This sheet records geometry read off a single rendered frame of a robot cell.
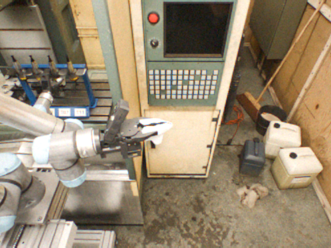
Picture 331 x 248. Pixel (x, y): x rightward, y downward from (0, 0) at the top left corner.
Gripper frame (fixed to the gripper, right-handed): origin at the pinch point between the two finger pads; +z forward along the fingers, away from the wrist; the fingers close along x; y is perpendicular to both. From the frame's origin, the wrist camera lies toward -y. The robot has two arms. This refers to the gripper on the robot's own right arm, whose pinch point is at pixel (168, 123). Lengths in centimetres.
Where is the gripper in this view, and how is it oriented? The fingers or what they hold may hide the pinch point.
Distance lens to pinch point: 64.4
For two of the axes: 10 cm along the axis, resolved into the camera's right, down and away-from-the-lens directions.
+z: 9.8, -1.6, 1.6
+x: 2.2, 6.0, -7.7
